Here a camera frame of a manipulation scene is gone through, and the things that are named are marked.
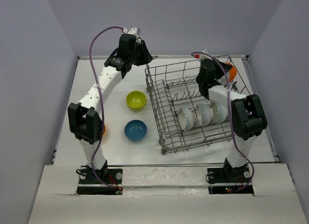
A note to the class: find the blue bowl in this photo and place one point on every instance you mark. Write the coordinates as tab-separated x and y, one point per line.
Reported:
135	130

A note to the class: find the grey wire dish rack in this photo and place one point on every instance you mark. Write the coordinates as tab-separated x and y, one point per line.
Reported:
172	87

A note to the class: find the white bowl red rim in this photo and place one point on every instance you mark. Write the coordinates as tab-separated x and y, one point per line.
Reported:
232	72

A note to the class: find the white bowl stack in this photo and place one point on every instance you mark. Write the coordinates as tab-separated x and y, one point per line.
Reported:
186	118

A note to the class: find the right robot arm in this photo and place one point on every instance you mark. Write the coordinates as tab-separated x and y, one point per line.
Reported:
245	114

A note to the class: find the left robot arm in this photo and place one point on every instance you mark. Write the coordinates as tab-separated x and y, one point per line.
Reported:
86	117

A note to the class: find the green bowl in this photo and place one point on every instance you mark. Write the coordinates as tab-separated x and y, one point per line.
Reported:
136	100

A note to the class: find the orange bowl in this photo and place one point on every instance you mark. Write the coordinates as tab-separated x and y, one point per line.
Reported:
104	130

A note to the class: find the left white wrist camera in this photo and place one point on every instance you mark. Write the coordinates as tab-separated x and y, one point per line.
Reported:
132	31

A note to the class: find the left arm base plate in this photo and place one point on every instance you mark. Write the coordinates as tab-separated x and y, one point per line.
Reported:
88	184

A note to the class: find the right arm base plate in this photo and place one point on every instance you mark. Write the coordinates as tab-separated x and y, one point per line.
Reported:
220	184

